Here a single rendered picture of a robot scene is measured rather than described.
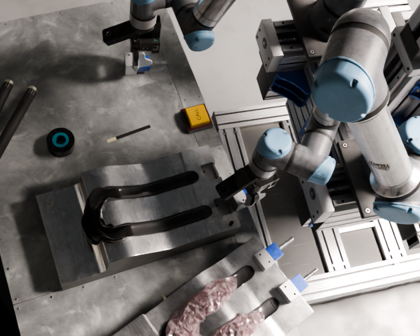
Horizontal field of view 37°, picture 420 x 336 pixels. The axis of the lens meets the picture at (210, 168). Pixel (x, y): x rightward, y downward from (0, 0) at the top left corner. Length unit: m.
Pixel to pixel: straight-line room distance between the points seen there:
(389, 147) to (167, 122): 0.81
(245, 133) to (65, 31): 0.92
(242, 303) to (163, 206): 0.34
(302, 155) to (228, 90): 1.48
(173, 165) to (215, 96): 1.20
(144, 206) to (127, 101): 0.39
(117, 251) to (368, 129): 0.71
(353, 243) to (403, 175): 1.17
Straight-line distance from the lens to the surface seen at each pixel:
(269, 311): 1.71
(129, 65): 1.94
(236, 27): 3.16
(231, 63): 3.03
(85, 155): 1.85
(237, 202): 1.77
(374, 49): 1.19
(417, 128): 1.55
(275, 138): 1.48
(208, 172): 1.78
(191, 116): 1.88
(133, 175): 1.72
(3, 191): 1.83
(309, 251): 2.48
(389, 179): 1.41
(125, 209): 1.65
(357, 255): 2.54
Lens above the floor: 2.48
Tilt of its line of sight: 65 degrees down
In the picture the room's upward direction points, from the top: 20 degrees clockwise
